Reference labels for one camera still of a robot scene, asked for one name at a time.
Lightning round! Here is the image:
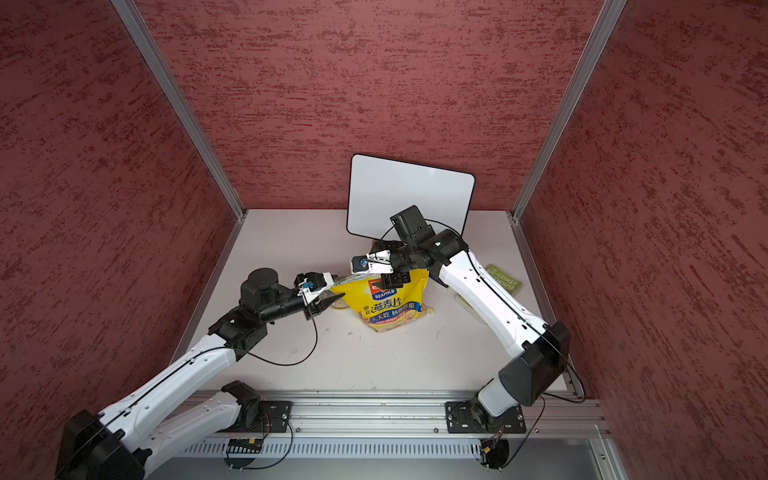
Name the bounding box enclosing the yellow oats bag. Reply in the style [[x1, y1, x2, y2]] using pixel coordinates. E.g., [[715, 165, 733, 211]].
[[331, 270, 431, 332]]

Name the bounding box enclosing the patterned breakfast bowl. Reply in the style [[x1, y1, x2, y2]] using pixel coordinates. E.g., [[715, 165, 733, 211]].
[[330, 294, 349, 310]]

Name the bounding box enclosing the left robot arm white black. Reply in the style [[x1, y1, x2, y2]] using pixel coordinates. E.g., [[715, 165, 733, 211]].
[[55, 268, 340, 479]]

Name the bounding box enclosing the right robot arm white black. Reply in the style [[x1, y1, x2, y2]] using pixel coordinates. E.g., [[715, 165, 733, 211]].
[[385, 205, 571, 419]]

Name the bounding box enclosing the green treehouse book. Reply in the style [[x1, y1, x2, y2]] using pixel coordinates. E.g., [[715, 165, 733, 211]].
[[485, 264, 523, 296]]

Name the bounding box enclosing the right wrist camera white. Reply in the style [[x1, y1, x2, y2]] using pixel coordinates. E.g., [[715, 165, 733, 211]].
[[350, 250, 394, 275]]

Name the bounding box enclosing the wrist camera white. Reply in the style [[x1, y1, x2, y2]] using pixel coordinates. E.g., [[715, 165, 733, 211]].
[[350, 250, 394, 275], [294, 272, 334, 303]]

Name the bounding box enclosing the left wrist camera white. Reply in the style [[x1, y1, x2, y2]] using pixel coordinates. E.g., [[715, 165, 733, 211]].
[[294, 272, 334, 303]]

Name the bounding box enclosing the white board black frame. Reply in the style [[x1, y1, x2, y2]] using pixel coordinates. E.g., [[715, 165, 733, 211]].
[[346, 154, 476, 239]]

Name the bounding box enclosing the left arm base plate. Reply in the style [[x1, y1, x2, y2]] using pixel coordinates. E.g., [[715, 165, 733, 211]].
[[229, 400, 293, 434]]

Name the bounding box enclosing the left black cable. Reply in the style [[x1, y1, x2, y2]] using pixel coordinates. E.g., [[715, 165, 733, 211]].
[[223, 413, 296, 471]]

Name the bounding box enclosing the black cable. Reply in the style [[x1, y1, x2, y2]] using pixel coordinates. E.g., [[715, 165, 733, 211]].
[[479, 392, 548, 469], [223, 413, 296, 471]]

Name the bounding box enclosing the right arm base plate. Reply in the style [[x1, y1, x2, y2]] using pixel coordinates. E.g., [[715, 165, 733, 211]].
[[444, 399, 527, 435]]

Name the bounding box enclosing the right black cable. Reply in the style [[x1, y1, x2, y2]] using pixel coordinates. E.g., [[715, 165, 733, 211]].
[[479, 392, 548, 469]]

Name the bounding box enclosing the aluminium front rail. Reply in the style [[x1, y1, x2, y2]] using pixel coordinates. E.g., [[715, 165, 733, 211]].
[[179, 391, 610, 439]]

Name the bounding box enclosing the right corner aluminium post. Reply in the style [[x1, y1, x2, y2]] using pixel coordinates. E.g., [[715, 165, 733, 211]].
[[510, 0, 627, 226]]

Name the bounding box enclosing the corner aluminium post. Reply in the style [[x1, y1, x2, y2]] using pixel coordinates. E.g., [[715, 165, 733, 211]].
[[510, 0, 627, 226], [111, 0, 247, 222]]

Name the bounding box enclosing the left corner aluminium post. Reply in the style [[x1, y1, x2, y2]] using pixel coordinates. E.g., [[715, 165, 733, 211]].
[[111, 0, 247, 222]]

